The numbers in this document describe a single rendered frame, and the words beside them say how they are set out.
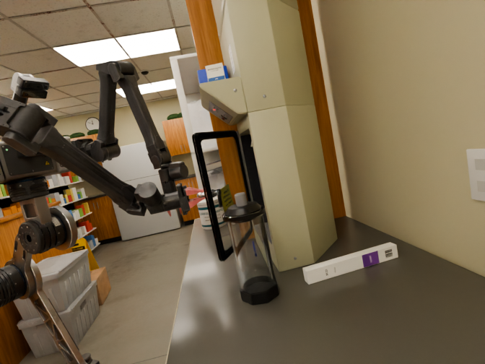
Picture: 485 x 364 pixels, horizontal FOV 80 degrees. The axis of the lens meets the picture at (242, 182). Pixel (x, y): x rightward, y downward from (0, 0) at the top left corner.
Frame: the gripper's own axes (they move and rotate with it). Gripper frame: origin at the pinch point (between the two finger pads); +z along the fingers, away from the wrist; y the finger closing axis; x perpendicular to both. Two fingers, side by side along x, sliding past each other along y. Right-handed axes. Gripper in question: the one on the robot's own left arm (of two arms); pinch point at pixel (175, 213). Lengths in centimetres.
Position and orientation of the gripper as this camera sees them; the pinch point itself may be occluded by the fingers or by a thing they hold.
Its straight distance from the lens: 128.5
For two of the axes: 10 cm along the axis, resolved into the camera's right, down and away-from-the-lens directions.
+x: -1.2, -0.9, 9.9
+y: 9.7, -2.2, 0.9
